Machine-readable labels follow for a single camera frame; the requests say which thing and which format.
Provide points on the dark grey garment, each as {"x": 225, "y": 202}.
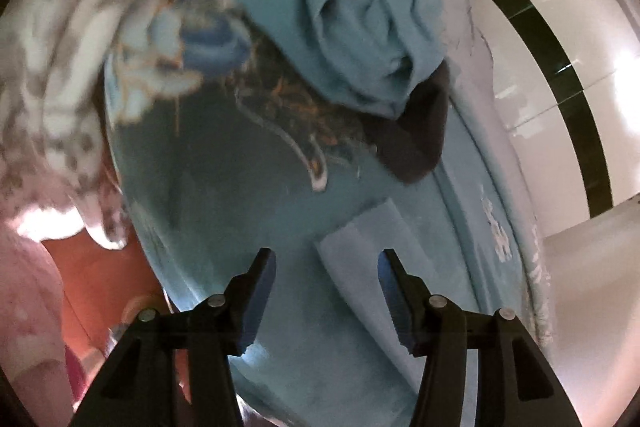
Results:
{"x": 415, "y": 142}

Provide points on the light blue cloth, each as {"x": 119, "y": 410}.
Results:
{"x": 350, "y": 257}

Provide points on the teal knitted sweater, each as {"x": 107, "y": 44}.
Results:
{"x": 300, "y": 7}

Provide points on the pink cloth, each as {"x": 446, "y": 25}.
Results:
{"x": 30, "y": 332}

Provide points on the light blue daisy quilt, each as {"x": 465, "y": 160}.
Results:
{"x": 475, "y": 82}

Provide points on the grey white floral blanket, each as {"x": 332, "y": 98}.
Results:
{"x": 60, "y": 57}

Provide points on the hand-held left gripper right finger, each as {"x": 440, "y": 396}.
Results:
{"x": 397, "y": 302}

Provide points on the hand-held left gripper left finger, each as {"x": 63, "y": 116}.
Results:
{"x": 257, "y": 302}

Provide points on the blue floral plush blanket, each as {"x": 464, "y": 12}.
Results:
{"x": 225, "y": 187}

